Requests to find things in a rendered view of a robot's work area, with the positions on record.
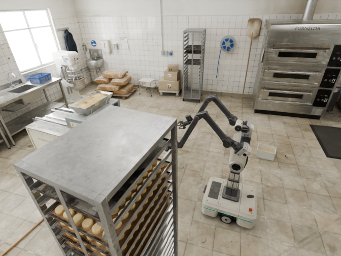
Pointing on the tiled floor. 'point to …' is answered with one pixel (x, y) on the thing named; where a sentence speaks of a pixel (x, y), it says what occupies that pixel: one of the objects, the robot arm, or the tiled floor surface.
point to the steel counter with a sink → (21, 122)
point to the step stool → (148, 84)
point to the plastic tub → (266, 152)
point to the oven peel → (251, 31)
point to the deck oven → (298, 67)
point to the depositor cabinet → (45, 131)
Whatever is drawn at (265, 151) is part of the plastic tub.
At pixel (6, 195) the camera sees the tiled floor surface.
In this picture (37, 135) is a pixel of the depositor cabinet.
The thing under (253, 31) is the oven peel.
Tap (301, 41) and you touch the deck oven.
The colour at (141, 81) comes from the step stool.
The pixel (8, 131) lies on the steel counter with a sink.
